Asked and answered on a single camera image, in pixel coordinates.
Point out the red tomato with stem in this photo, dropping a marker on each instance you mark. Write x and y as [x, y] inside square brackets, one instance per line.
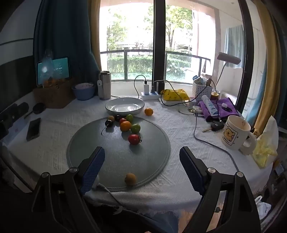
[134, 139]

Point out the black phone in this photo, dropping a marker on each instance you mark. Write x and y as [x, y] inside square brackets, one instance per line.
[33, 129]

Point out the black car key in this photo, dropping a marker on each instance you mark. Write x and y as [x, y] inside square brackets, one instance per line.
[216, 127]

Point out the white tube with blue print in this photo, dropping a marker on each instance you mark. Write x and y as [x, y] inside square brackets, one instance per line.
[209, 105]

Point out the brown cardboard box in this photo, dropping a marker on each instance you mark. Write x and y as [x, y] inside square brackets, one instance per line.
[53, 97]

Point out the orange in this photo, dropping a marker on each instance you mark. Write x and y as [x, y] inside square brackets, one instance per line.
[148, 111]
[125, 126]

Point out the round grey glass turntable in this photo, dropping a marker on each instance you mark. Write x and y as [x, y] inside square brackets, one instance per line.
[125, 156]

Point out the white flat packet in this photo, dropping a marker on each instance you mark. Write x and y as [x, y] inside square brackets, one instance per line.
[177, 103]

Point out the desk lamp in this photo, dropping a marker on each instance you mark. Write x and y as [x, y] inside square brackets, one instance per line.
[228, 57]

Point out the brown longan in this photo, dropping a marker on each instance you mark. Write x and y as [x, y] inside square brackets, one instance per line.
[130, 179]

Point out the pale yellow plastic bag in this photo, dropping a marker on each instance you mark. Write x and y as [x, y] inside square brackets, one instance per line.
[266, 145]

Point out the black round hand mirror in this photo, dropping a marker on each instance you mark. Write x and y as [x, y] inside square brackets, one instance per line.
[38, 107]

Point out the clear plastic bag of oranges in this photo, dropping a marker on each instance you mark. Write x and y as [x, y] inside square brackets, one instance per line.
[48, 67]

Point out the dark window pillar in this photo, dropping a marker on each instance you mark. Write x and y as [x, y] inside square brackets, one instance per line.
[159, 38]

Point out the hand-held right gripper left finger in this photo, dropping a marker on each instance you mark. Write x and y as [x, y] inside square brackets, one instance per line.
[93, 170]

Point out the small black plug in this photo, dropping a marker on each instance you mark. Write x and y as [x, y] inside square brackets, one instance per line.
[153, 89]

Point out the small yellow fruit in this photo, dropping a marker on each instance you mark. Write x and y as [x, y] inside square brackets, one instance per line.
[111, 118]

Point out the white mug with bear print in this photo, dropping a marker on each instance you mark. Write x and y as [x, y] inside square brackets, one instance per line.
[235, 134]

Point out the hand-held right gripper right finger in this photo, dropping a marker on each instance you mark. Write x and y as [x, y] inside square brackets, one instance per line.
[190, 170]

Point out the yellow curtain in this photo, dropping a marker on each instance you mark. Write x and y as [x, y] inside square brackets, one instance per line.
[95, 33]
[266, 67]

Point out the tablet with lit screen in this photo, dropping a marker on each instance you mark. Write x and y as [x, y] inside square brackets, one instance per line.
[60, 67]

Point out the green plum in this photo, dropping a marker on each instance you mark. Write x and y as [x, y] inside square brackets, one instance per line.
[129, 117]
[135, 128]

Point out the white plate with dark rim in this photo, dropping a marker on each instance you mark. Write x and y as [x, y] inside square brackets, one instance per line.
[124, 107]

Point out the light blue hanging towel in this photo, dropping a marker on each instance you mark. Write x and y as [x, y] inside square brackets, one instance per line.
[234, 44]

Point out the small red tomato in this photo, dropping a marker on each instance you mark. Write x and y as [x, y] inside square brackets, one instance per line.
[122, 120]

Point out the balcony railing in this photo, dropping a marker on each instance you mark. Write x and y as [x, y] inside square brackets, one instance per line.
[139, 52]

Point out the black charger block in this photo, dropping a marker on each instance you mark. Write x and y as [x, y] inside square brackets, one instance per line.
[160, 87]

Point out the dark cherry with long stem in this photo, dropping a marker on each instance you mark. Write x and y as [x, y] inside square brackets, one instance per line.
[109, 123]

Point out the blue curtain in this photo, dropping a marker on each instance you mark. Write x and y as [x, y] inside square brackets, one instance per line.
[67, 33]

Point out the white textured tablecloth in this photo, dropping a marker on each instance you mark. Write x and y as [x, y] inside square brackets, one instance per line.
[56, 134]

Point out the purple cloth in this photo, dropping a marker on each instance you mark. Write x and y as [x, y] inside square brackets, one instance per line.
[226, 113]

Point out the dark purple plum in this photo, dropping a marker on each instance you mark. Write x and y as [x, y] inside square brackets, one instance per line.
[118, 117]

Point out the white power strip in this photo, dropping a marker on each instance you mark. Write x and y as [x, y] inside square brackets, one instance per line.
[150, 96]

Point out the black device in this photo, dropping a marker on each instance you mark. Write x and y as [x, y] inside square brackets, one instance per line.
[21, 108]

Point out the white plastic bag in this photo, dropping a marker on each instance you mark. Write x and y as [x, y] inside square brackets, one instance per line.
[263, 208]

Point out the blue bowl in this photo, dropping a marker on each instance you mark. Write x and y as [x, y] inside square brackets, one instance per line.
[83, 94]

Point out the white perforated basket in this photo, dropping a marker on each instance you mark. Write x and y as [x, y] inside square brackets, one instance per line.
[201, 91]

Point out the white charger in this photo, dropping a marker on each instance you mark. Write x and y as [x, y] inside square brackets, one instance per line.
[146, 89]

